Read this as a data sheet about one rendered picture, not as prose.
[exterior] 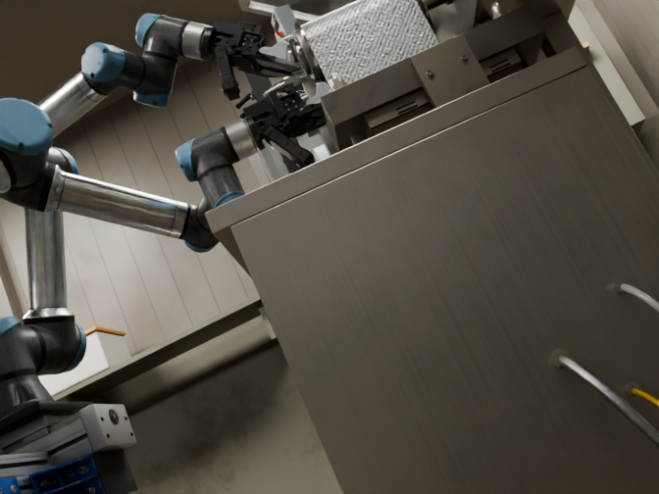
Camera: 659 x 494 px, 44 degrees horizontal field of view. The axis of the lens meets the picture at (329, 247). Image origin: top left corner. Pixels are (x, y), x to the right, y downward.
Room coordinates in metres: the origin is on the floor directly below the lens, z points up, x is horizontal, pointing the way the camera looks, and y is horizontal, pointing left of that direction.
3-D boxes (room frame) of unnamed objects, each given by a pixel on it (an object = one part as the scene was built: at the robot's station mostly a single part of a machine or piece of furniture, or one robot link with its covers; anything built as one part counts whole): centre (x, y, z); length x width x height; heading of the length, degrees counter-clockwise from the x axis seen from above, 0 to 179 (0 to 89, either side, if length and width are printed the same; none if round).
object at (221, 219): (2.49, -0.14, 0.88); 2.52 x 0.66 x 0.04; 1
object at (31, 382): (1.68, 0.75, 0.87); 0.15 x 0.15 x 0.10
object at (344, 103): (1.37, -0.29, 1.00); 0.40 x 0.16 x 0.06; 91
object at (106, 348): (4.71, 1.63, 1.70); 0.46 x 0.38 x 0.26; 83
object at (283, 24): (2.09, -0.14, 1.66); 0.07 x 0.07 x 0.10; 17
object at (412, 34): (1.49, -0.25, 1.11); 0.23 x 0.01 x 0.18; 91
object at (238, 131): (1.48, 0.07, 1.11); 0.08 x 0.05 x 0.08; 1
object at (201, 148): (1.48, 0.14, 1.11); 0.11 x 0.08 x 0.09; 91
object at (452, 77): (1.28, -0.31, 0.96); 0.10 x 0.03 x 0.11; 91
